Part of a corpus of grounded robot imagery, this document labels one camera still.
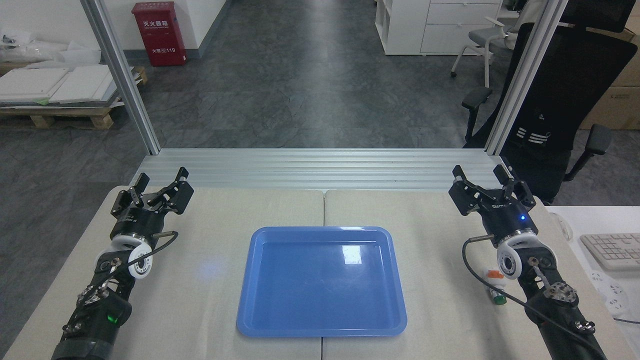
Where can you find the white keyboard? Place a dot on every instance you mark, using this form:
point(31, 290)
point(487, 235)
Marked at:
point(615, 250)

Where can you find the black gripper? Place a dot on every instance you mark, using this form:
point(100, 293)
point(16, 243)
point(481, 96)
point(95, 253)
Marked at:
point(507, 217)
point(137, 220)

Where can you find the pile of white plastic sheets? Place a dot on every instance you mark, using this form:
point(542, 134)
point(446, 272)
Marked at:
point(45, 50)

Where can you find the white orange green switch part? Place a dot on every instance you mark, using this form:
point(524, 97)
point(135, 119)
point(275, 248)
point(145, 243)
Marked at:
point(495, 285)

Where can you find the blue plastic tray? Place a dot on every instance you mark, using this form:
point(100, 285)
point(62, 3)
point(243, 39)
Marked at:
point(320, 285)

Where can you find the stack of white boards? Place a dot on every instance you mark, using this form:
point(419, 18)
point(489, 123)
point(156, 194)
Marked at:
point(50, 85)

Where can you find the wooden pallet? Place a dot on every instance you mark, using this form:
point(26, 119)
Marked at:
point(65, 116)

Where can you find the brown cardboard box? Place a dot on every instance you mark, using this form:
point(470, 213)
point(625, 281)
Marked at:
point(615, 100)

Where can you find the white drawer cabinet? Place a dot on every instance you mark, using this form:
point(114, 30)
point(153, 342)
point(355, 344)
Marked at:
point(410, 25)

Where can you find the red fire extinguisher box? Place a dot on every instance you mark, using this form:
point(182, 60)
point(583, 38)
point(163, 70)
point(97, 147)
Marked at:
point(160, 35)

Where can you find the white grey office chair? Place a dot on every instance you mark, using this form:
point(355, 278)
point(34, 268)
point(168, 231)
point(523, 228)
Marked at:
point(482, 37)

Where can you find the black mesh office chair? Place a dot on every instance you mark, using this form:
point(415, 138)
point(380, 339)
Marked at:
point(575, 75)

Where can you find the silver aluminium post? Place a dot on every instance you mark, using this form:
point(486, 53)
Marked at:
point(525, 75)
point(125, 85)

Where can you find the white computer mouse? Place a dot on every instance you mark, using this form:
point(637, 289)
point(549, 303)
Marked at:
point(565, 227)

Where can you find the white side table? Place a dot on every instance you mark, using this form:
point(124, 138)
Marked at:
point(600, 220)

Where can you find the beige table mat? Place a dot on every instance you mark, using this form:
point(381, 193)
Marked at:
point(440, 250)
point(200, 300)

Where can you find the silver aluminium table frame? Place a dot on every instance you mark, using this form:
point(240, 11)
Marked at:
point(320, 167)

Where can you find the white power strip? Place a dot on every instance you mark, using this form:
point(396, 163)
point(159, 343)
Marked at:
point(610, 292)

